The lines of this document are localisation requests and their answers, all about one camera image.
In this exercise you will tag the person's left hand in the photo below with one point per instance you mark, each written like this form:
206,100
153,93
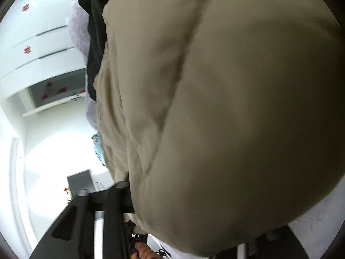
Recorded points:
147,252

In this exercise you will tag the blue monkey print garment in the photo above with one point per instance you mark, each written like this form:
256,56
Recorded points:
98,148

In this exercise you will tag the red paper decoration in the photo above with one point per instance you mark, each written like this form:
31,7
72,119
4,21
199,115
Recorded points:
27,50
25,6

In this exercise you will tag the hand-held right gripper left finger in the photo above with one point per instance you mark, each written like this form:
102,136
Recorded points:
116,207

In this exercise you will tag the wall television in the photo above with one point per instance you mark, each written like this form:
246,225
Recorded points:
80,179

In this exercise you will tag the black folded garment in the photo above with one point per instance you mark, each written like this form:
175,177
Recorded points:
94,32

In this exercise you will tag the lilac bed blanket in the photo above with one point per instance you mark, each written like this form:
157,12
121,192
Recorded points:
78,32

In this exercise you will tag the grey door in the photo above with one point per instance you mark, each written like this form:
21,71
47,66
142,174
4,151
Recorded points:
70,82

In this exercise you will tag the khaki puffer jacket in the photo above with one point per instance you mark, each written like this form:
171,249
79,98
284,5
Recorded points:
229,99

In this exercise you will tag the row of orange figurines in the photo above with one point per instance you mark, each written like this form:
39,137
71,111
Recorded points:
67,194

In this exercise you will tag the white wardrobe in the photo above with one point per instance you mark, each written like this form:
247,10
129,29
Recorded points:
32,67

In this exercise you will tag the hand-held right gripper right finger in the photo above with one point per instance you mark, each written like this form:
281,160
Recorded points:
280,245

